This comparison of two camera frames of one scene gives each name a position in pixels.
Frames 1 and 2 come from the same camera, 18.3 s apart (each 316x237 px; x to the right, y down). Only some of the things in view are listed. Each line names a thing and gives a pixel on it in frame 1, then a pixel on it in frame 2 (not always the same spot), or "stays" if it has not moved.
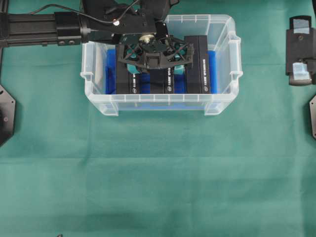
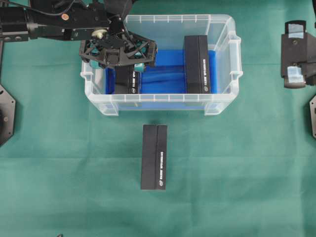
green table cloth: x=70 y=170 stays
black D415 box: x=162 y=80 → x=154 y=157
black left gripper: x=151 y=51 → x=117 y=47
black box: x=197 y=74 stays
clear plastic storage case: x=210 y=84 stays
